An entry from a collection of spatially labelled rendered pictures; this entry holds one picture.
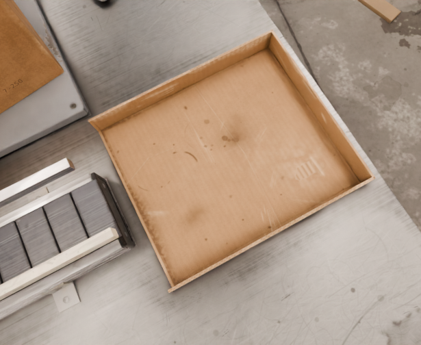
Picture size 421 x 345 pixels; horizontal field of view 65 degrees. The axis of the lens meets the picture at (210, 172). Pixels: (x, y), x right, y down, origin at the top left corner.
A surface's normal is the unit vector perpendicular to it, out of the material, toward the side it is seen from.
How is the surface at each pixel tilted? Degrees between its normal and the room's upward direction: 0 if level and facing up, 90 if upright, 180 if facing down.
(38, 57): 90
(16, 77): 90
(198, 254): 0
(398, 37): 0
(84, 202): 0
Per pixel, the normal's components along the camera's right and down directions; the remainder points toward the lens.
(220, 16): -0.04, -0.25
